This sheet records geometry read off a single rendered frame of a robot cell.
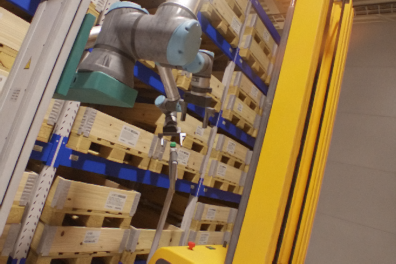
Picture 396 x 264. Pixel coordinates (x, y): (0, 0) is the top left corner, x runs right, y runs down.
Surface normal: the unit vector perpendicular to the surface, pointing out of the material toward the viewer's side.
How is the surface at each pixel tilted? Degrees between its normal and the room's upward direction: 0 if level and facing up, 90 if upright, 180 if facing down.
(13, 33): 90
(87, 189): 90
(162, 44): 130
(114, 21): 90
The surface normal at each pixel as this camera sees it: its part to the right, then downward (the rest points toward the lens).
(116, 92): 0.74, 0.10
